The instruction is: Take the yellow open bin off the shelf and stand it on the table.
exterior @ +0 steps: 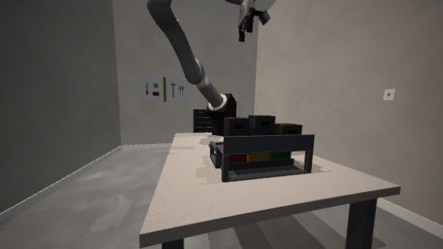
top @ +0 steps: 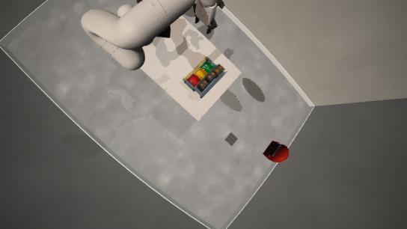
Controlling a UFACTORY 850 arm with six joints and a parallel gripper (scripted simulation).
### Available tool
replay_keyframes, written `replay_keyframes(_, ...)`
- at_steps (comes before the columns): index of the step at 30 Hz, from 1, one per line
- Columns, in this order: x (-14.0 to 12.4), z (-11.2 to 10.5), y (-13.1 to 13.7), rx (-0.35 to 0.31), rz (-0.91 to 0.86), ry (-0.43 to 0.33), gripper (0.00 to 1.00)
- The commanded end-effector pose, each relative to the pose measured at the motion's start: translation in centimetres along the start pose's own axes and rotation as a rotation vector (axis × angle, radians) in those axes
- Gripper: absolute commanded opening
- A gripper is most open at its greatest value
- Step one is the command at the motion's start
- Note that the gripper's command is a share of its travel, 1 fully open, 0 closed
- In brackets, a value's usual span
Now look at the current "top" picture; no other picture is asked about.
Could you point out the black metal shelf rack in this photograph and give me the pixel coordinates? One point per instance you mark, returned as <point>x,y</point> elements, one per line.
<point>209,86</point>

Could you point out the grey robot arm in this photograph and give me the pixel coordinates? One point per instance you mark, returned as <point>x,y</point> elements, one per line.
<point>138,26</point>

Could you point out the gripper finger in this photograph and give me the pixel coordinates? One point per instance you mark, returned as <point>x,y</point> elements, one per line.
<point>196,19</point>
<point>213,25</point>

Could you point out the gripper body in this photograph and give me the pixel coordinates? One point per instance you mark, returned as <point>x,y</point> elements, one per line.
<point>205,12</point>

